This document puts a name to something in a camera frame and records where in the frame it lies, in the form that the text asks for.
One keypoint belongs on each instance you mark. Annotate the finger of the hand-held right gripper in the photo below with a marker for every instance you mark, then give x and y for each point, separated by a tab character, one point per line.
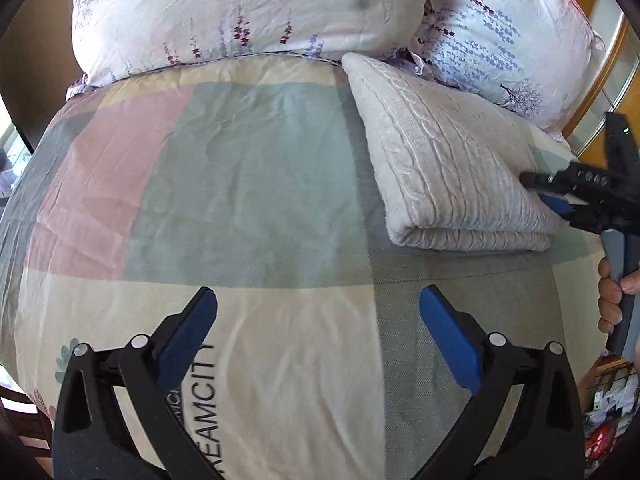
547	178
557	205

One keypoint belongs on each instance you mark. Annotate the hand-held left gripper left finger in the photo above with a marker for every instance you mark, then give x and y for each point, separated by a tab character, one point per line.
187	332

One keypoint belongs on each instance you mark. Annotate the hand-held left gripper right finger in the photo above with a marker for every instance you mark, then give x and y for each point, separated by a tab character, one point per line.
450	332

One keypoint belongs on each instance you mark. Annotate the beige knit sweater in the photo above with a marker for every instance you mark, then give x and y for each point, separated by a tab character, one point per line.
450	160

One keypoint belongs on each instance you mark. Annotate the person's right hand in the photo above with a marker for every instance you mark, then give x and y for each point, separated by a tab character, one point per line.
612	292

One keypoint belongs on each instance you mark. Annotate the pastel checked bed sheet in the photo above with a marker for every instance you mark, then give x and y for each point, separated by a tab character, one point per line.
240	240

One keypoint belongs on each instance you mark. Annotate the wooden cabinet with glass doors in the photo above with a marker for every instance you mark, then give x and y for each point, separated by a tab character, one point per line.
607	55

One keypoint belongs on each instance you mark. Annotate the white pillow with purple flowers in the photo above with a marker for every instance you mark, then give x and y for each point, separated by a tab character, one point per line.
505	35

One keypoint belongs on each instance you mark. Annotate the white floral pillow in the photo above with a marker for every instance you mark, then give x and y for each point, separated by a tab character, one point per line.
240	10

